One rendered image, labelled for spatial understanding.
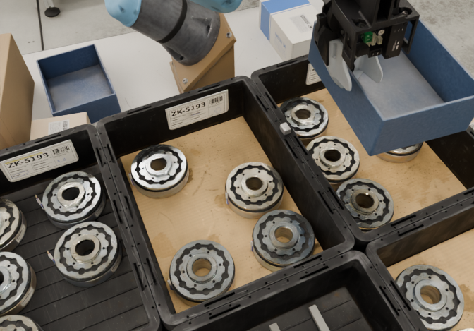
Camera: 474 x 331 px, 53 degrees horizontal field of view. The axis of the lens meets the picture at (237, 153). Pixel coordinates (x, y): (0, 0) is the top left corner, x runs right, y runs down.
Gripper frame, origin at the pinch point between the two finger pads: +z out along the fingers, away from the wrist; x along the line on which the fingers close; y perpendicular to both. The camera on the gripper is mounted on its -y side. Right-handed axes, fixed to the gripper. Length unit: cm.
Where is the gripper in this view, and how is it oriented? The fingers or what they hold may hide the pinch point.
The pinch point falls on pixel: (344, 75)
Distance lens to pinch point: 65.6
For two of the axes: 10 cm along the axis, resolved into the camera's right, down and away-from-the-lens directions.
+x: 9.6, -2.7, 1.1
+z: 0.8, 5.9, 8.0
